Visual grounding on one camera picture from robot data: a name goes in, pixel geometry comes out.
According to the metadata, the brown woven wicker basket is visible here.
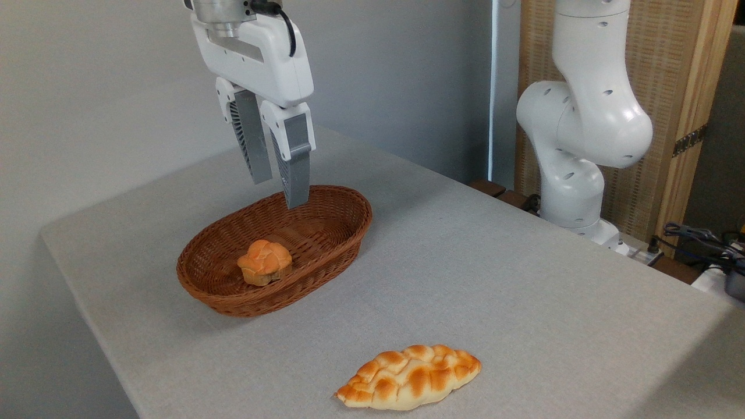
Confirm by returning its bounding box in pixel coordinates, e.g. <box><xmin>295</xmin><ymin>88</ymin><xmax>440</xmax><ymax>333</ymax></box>
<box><xmin>176</xmin><ymin>185</ymin><xmax>373</xmax><ymax>318</ymax></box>

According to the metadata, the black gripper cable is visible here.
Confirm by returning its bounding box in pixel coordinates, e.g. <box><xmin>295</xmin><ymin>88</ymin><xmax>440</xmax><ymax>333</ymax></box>
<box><xmin>250</xmin><ymin>0</ymin><xmax>297</xmax><ymax>58</ymax></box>

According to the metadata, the metal screen hinge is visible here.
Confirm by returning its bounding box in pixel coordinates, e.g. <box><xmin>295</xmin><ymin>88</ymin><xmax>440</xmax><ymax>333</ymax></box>
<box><xmin>672</xmin><ymin>124</ymin><xmax>709</xmax><ymax>158</ymax></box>

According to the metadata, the long braided bread loaf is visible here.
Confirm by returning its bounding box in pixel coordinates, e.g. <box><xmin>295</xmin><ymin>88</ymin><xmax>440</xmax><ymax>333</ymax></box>
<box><xmin>334</xmin><ymin>345</ymin><xmax>483</xmax><ymax>411</ymax></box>

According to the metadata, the bundle of black cables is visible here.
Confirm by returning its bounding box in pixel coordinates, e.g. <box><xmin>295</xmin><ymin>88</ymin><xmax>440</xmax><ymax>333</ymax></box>
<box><xmin>662</xmin><ymin>222</ymin><xmax>745</xmax><ymax>275</ymax></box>

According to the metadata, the dark brown wooden block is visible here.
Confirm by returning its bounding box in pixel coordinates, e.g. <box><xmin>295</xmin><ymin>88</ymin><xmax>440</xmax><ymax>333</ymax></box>
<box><xmin>496</xmin><ymin>190</ymin><xmax>540</xmax><ymax>211</ymax></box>
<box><xmin>469</xmin><ymin>179</ymin><xmax>507</xmax><ymax>198</ymax></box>

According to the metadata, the wooden woven folding screen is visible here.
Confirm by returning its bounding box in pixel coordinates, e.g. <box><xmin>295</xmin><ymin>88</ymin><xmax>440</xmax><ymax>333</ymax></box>
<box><xmin>515</xmin><ymin>0</ymin><xmax>739</xmax><ymax>258</ymax></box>

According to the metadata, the small round bread bun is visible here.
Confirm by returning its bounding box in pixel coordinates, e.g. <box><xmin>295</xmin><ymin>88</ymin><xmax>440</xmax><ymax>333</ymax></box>
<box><xmin>237</xmin><ymin>239</ymin><xmax>293</xmax><ymax>286</ymax></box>

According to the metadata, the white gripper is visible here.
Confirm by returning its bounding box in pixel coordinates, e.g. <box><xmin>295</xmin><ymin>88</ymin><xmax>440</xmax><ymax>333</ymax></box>
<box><xmin>190</xmin><ymin>12</ymin><xmax>317</xmax><ymax>210</ymax></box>

